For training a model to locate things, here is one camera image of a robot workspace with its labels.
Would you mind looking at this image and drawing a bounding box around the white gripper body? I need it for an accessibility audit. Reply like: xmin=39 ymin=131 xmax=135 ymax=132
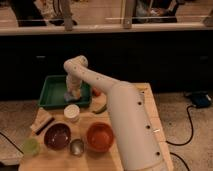
xmin=66 ymin=77 xmax=82 ymax=98

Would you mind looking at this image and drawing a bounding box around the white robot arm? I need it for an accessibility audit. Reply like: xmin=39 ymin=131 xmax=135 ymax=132
xmin=64 ymin=56 xmax=169 ymax=171

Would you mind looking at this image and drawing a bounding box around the green plastic tray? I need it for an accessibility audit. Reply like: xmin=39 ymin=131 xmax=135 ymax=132
xmin=38 ymin=75 xmax=92 ymax=109

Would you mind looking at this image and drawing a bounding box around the orange tomato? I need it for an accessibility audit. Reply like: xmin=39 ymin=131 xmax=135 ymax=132
xmin=92 ymin=87 xmax=101 ymax=97

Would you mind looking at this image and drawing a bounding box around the white round container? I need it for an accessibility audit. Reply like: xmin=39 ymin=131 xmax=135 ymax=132
xmin=64 ymin=104 xmax=80 ymax=122

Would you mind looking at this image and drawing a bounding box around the green chili pepper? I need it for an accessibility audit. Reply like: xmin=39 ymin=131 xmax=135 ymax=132
xmin=93 ymin=104 xmax=107 ymax=114

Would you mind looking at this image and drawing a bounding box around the wooden brush block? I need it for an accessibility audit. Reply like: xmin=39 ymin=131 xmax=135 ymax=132
xmin=30 ymin=115 xmax=54 ymax=135

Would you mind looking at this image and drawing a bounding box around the purple bowl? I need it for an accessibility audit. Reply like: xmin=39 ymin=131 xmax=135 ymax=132
xmin=44 ymin=123 xmax=71 ymax=150

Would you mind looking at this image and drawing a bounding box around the orange bowl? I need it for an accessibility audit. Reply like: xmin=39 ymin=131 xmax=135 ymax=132
xmin=86 ymin=122 xmax=114 ymax=153

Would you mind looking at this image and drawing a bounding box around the small metal cup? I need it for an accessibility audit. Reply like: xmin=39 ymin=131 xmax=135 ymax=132
xmin=70 ymin=139 xmax=84 ymax=157

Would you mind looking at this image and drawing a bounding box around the green plastic cup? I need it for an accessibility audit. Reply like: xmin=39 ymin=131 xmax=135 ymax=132
xmin=22 ymin=138 xmax=40 ymax=156

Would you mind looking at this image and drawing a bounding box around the blue black floor device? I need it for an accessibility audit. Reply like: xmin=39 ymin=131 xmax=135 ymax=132
xmin=188 ymin=92 xmax=212 ymax=108

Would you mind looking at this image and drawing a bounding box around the black floor cable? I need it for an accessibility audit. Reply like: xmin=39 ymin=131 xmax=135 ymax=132
xmin=165 ymin=105 xmax=196 ymax=171

